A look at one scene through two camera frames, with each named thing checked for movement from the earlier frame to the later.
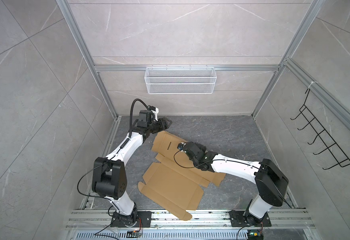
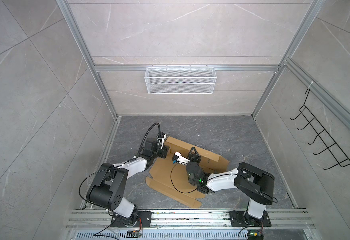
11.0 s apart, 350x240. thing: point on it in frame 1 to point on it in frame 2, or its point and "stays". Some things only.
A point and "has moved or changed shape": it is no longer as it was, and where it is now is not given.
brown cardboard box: x=173 y=181 has moved or changed shape
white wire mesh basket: x=180 y=80 stays
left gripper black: x=164 y=123 to x=164 y=151
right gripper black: x=202 y=148 to x=197 y=158
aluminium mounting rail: x=97 y=224 stays
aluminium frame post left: x=67 y=8 stays
